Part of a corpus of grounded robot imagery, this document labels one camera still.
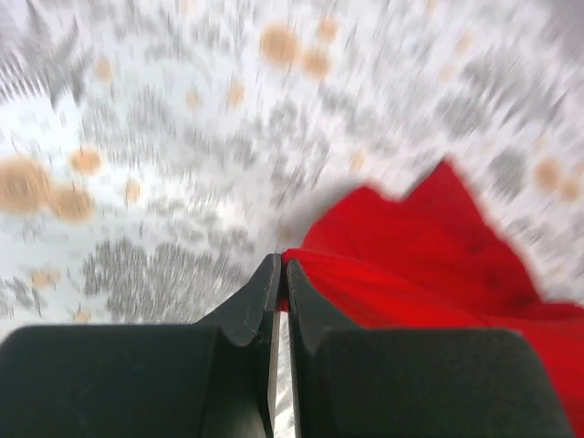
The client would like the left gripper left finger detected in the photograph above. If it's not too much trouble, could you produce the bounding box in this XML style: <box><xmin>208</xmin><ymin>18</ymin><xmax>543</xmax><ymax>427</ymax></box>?
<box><xmin>1</xmin><ymin>255</ymin><xmax>281</xmax><ymax>437</ymax></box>

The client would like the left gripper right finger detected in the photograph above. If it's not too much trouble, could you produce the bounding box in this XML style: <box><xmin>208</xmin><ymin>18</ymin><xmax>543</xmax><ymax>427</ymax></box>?
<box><xmin>287</xmin><ymin>261</ymin><xmax>574</xmax><ymax>437</ymax></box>

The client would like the red t shirt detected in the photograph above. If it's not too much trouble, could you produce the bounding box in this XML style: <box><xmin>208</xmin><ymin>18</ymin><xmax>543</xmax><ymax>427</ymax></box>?
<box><xmin>284</xmin><ymin>161</ymin><xmax>583</xmax><ymax>435</ymax></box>

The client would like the floral patterned table mat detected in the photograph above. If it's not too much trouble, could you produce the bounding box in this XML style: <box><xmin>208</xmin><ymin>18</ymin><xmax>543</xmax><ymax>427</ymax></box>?
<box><xmin>1</xmin><ymin>1</ymin><xmax>583</xmax><ymax>437</ymax></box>

